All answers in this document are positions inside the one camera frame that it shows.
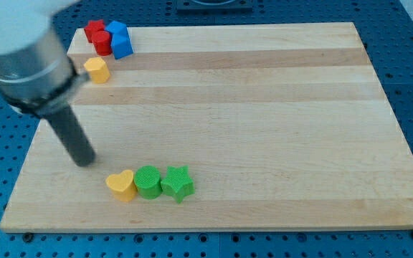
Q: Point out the yellow heart block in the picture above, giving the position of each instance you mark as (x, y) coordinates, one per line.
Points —
(122, 186)

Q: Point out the green star block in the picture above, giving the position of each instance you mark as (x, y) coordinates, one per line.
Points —
(178, 184)

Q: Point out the green cylinder block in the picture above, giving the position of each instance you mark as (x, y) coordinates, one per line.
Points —
(148, 182)

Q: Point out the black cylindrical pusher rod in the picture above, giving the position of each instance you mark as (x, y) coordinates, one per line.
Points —
(69, 131)

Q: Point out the red cylinder block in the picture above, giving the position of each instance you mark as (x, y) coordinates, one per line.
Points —
(101, 41)

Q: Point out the blue pentagon block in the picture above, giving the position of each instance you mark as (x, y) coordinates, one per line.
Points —
(121, 46)

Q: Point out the red star block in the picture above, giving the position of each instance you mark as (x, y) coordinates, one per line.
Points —
(92, 27)

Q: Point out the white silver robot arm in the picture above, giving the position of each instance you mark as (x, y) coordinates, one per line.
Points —
(36, 75)

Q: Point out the blue cube block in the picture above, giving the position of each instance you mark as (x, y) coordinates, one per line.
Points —
(116, 27)

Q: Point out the wooden board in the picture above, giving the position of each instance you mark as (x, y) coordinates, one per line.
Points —
(284, 127)

